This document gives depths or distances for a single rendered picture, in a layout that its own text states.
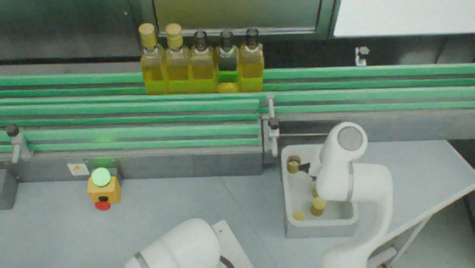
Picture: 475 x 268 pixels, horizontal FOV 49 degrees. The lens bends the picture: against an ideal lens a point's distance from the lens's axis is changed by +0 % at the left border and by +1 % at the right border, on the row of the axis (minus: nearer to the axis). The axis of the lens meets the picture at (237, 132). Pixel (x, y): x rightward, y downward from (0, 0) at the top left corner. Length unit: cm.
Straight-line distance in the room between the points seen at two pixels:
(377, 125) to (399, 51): 24
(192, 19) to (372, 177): 61
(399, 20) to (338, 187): 57
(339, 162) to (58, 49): 86
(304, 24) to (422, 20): 30
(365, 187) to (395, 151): 54
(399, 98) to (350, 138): 41
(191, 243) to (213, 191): 48
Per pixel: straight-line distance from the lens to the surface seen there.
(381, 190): 101
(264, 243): 134
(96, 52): 151
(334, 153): 101
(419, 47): 158
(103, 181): 135
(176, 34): 117
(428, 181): 150
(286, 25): 136
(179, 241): 94
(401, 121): 145
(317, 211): 134
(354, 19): 138
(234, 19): 134
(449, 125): 152
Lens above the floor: 201
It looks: 57 degrees down
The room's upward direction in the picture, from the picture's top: straight up
